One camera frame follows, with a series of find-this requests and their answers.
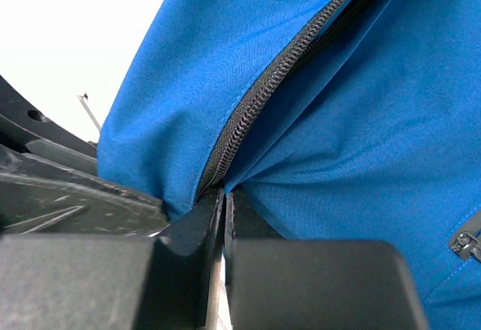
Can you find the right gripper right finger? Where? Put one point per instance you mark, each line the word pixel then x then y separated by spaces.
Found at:
pixel 274 283

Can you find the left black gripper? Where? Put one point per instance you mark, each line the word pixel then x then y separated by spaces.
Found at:
pixel 39 195

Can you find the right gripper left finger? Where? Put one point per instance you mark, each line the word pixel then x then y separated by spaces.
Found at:
pixel 168 279

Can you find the blue and black jacket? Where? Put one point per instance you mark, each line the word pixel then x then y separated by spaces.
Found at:
pixel 339 118

